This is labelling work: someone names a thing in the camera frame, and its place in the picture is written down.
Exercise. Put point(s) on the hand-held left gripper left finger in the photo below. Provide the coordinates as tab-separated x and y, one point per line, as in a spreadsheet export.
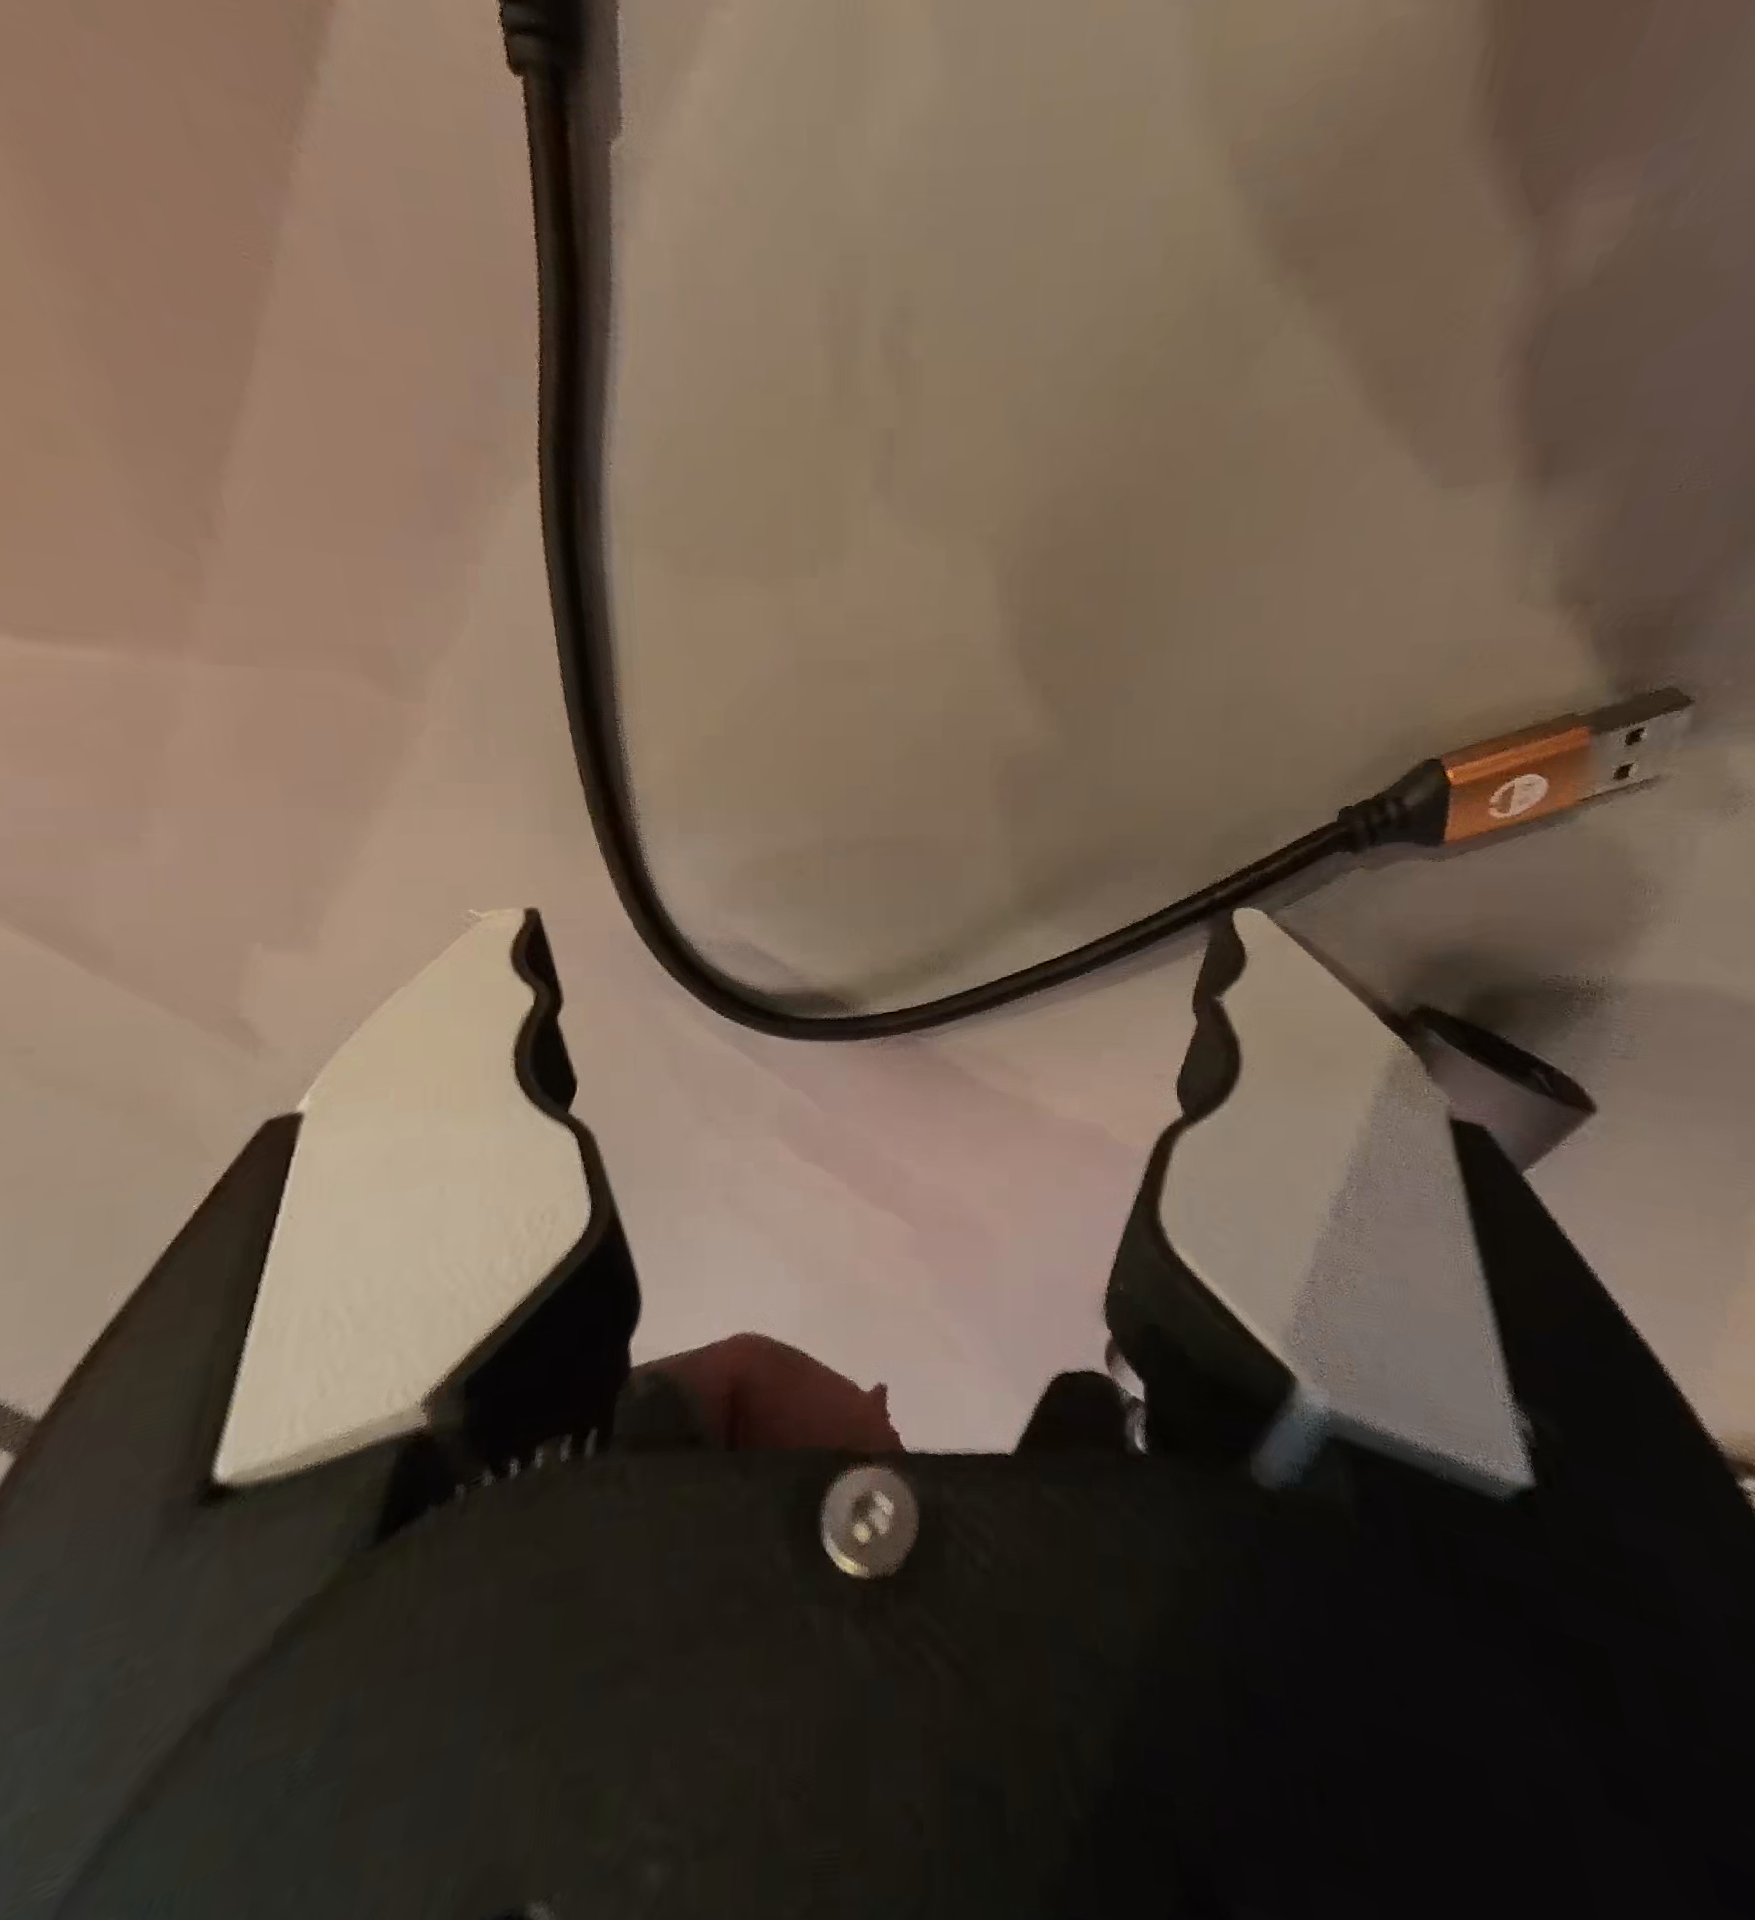
412	1199

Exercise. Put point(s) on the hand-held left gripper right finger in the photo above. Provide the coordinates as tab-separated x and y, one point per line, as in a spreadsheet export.
1342	1216

